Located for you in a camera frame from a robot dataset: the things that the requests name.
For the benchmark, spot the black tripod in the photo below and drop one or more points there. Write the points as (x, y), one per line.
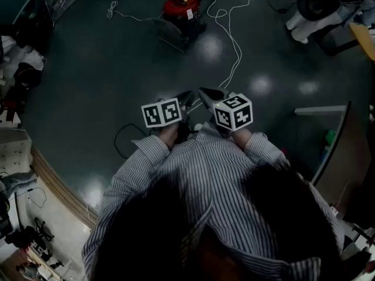
(41, 230)

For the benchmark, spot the yellow wooden table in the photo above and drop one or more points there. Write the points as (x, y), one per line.
(364, 38)

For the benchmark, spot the person's right forearm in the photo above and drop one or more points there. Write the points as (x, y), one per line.
(241, 137)

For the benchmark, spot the striped shirt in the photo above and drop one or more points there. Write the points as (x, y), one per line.
(211, 171)

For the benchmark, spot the black bag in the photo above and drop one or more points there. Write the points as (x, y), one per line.
(28, 74)

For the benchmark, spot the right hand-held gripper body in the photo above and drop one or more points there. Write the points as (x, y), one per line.
(234, 113)

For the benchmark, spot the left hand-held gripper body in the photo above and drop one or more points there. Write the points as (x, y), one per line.
(161, 113)

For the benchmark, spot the red vacuum cleaner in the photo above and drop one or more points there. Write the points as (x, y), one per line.
(181, 10)

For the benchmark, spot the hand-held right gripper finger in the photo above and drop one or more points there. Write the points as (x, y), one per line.
(214, 93)
(211, 104)

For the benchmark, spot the transparent umbrella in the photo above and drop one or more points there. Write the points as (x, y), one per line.
(60, 4)

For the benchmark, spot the pile of white cloth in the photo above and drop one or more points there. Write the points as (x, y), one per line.
(20, 56)

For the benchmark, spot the person's left forearm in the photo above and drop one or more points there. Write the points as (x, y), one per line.
(168, 135)

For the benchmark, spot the green bottle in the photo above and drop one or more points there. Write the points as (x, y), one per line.
(330, 137)

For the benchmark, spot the grey desk panel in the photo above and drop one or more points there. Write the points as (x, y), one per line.
(342, 157)

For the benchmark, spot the white drawer cabinet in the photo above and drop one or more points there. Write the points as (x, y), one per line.
(14, 149)

